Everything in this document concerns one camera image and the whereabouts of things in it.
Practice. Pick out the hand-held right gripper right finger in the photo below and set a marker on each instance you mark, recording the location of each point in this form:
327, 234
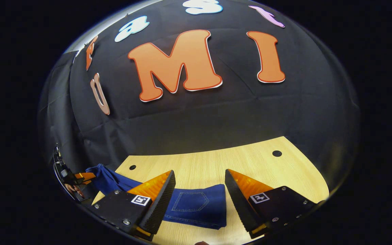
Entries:
242, 207

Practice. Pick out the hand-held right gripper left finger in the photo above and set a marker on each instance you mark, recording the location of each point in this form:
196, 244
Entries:
158, 207

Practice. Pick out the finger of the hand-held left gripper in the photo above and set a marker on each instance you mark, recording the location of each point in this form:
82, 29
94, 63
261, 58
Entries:
85, 177

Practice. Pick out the blue jeans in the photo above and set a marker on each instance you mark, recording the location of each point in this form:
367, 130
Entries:
196, 204

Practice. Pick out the black backdrop cloth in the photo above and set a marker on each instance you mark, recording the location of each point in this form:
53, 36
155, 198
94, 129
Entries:
216, 119

